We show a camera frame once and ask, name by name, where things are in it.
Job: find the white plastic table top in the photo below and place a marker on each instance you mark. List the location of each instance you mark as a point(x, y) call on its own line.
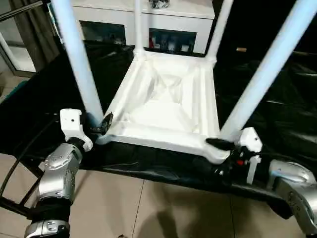
point(161, 116)

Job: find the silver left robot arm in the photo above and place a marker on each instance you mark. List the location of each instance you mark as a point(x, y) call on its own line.
point(59, 168)

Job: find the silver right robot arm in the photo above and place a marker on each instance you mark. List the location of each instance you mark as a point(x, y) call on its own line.
point(289, 178)

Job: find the black plastic mat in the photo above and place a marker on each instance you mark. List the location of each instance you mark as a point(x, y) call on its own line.
point(272, 111)

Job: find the teal flat object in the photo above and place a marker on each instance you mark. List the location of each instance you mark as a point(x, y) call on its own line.
point(15, 91)

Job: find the red and white bottle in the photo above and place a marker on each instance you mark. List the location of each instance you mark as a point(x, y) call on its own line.
point(152, 42)

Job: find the small yellow label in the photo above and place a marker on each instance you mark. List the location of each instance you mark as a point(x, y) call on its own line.
point(241, 49)

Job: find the grey brown curtain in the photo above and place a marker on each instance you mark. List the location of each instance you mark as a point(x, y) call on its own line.
point(37, 37)

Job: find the white cup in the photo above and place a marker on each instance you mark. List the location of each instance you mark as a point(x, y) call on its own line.
point(185, 47)

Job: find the white round pipe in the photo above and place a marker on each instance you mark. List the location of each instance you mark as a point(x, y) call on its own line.
point(10, 54)

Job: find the white sideboard cabinet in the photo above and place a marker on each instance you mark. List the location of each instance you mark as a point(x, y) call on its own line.
point(111, 15)

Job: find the grey flat bar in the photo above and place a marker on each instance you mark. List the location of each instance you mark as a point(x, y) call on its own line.
point(305, 52)

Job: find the grey metal pole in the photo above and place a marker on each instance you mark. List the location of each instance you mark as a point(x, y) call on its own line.
point(22, 11)

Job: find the clear bag of dark items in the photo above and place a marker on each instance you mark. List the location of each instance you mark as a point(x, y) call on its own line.
point(159, 3)

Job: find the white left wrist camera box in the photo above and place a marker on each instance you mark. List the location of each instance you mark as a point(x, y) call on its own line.
point(71, 121)

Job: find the black metal stand frame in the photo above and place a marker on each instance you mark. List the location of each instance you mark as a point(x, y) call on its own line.
point(15, 205)

